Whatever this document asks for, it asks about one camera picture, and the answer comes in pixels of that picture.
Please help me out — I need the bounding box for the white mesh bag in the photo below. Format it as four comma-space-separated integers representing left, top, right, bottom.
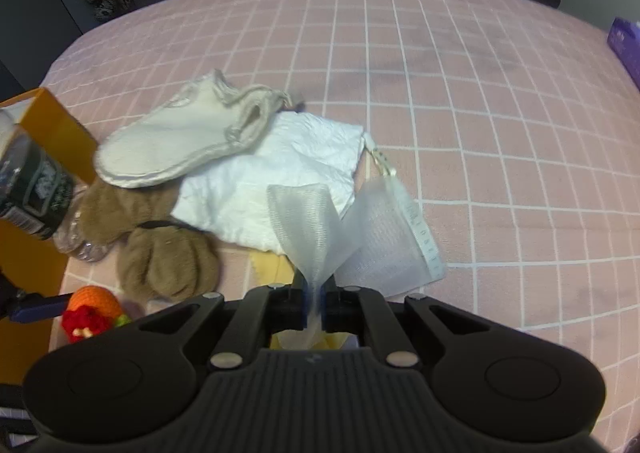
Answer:
266, 174, 447, 344

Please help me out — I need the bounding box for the beige cloth slipper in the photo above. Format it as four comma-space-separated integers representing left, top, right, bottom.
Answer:
94, 70, 295, 189

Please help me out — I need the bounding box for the orange storage box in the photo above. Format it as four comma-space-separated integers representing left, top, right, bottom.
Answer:
0, 86, 100, 386

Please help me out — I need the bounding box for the orange crochet toy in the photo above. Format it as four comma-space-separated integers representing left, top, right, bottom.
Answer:
62, 285, 131, 343

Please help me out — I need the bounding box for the clear plastic water bottle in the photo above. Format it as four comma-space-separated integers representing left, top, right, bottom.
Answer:
1, 109, 111, 262

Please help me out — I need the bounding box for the pink checked tablecloth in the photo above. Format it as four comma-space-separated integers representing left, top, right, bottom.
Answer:
43, 0, 639, 452

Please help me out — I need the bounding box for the purple tissue pack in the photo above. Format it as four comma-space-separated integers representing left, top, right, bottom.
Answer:
606, 18, 640, 88

